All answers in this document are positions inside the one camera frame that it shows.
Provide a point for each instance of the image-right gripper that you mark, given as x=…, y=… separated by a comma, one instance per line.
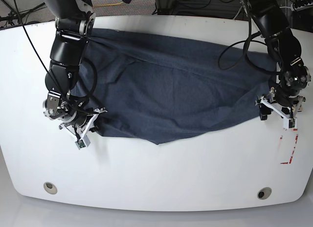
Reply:
x=280, y=98

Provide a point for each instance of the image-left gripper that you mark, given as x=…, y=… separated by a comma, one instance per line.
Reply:
x=80, y=123

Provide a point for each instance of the dark blue T-shirt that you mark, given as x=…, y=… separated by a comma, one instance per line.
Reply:
x=162, y=88

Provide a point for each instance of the black robot arm image-left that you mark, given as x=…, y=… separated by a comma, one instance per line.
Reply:
x=74, y=22

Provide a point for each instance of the red tape rectangle marking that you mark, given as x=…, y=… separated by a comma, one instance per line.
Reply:
x=287, y=145

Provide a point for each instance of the white power strip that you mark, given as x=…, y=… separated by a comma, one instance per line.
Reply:
x=300, y=5

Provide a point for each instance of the black tripod legs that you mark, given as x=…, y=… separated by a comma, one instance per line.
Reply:
x=31, y=11

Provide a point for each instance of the left table cable grommet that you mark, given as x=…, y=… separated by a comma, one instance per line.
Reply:
x=50, y=188

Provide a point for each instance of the table cable grommet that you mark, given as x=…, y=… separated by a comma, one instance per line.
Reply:
x=264, y=193
x=50, y=188

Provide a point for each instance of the right table cable grommet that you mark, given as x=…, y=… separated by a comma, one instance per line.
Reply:
x=264, y=193

